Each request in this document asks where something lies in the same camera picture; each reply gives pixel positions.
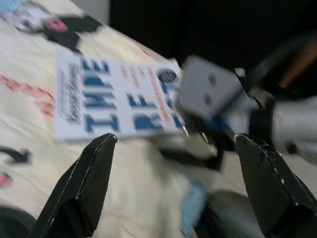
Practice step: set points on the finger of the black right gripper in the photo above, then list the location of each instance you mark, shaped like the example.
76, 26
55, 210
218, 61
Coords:
185, 129
193, 158

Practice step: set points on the cream cartoon print blanket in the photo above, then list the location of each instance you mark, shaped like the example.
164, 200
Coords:
37, 119

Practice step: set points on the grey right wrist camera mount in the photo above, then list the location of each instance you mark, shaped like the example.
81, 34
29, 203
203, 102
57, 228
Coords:
208, 86

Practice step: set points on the white blue-lettered book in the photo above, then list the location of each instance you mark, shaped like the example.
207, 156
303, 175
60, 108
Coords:
104, 99

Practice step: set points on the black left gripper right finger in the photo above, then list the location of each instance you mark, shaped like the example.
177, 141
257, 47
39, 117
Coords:
272, 188

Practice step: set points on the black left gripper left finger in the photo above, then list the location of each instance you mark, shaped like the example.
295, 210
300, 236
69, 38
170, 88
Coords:
81, 188

